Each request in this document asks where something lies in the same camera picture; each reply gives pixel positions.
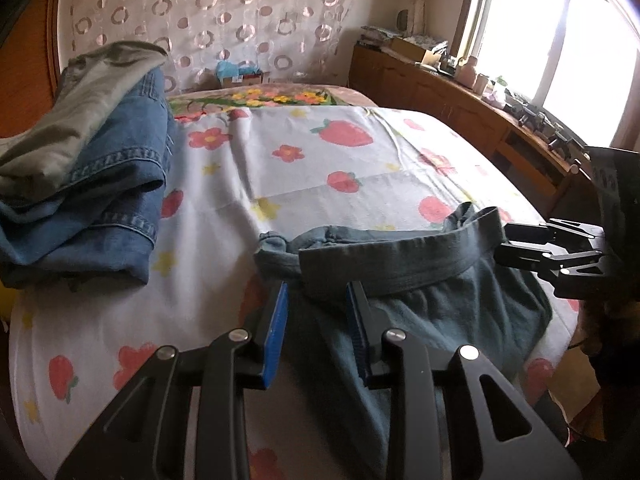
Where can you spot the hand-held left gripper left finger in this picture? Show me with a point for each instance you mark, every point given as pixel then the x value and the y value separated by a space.
pixel 274 340

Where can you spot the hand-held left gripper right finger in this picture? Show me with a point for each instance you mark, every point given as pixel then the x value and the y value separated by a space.
pixel 358 335

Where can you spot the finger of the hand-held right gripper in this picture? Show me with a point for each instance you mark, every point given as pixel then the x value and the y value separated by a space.
pixel 525 256
pixel 535 231

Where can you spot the teal pants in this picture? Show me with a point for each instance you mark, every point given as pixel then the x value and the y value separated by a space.
pixel 425 320

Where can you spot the dark clutter on cabinet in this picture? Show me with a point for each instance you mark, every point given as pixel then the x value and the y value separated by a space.
pixel 540 122

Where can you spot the small white jar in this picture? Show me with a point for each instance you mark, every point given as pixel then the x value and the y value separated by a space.
pixel 484 83

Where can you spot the white strawberry print sheet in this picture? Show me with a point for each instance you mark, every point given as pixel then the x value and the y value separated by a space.
pixel 310 170

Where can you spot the pink bottle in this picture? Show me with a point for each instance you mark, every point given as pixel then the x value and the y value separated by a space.
pixel 468 71

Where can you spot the window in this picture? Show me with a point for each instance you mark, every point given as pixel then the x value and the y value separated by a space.
pixel 550 35

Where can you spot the wooden cabinet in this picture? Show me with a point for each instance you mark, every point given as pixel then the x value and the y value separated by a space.
pixel 425 90

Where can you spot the person's dark clothing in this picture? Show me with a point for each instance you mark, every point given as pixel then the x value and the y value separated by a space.
pixel 620 410

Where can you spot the folded blue jeans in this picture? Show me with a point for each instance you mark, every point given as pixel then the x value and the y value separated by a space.
pixel 115 195

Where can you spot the cardboard box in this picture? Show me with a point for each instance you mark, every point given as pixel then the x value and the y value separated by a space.
pixel 410 47

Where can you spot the pink floral blanket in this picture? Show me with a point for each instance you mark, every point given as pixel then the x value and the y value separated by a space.
pixel 280 96

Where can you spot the small printed box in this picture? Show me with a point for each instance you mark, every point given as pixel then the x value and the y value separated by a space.
pixel 242 80

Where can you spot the folded grey-green garment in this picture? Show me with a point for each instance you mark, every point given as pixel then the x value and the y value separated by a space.
pixel 65 120

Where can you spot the circle pattern sheer cloth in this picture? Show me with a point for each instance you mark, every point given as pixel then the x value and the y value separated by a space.
pixel 225 10

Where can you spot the wooden headboard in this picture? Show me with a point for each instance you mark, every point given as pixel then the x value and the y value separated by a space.
pixel 42 60

